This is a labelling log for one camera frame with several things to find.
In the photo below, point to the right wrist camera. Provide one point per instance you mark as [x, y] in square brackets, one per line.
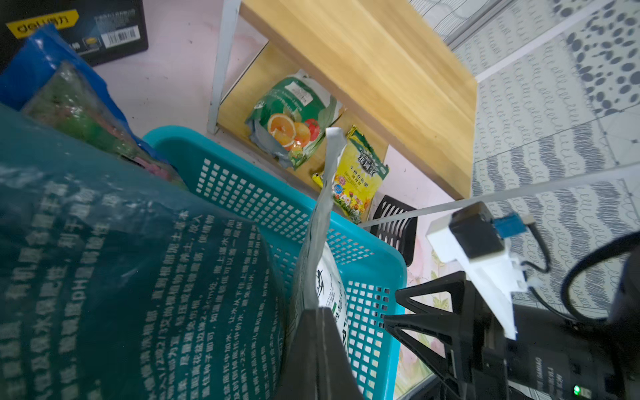
[475, 239]

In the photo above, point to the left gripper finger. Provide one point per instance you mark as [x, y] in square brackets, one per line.
[317, 367]

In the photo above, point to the green fruit picture bag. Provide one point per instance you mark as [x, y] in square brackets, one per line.
[290, 120]

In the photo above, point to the dark green fertilizer bag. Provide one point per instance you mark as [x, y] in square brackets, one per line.
[118, 285]

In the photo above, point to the white wooden two-tier shelf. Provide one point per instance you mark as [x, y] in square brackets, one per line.
[543, 91]

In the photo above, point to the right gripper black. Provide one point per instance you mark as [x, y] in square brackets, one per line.
[562, 359]

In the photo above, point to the blue green fertilizer bag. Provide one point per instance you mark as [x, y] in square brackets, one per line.
[47, 81]

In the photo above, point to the yellow black toolbox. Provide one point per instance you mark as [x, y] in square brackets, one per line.
[99, 31]

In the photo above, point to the black slotted scoop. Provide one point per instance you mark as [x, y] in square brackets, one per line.
[399, 234]

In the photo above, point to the yellow flower fertilizer bag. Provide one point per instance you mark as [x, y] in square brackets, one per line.
[352, 175]

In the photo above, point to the teal plastic basket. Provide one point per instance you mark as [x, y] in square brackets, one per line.
[372, 271]

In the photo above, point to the white green fertilizer bag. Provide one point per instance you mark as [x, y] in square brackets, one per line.
[317, 283]

